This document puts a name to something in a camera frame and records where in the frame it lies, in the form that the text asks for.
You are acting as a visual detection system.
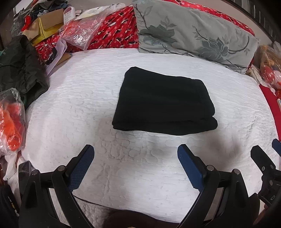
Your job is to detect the clear bag with toys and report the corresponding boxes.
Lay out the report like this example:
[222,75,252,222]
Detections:
[246,42,280,99]

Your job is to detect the black pants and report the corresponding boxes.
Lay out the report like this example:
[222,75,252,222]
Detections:
[112,67,218,136]

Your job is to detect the white quilted bedspread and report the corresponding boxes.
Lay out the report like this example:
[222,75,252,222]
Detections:
[20,48,280,228]

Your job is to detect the cardboard box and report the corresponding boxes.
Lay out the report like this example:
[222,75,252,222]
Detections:
[22,9,64,46]

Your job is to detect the dark green garment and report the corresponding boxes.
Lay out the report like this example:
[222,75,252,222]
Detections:
[1,35,49,109]

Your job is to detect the red patterned bedsheet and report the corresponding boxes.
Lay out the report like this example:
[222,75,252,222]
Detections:
[35,1,280,140]

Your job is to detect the clutter pile of clothes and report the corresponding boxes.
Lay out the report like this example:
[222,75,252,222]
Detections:
[10,0,69,37]

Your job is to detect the grey floral pillow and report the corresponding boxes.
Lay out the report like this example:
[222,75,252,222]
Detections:
[132,1,259,74]

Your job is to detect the clear plastic bag red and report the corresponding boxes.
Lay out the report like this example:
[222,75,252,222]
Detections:
[59,3,125,50]

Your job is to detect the orange item plastic bag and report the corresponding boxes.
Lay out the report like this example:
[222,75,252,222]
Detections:
[1,88,26,155]

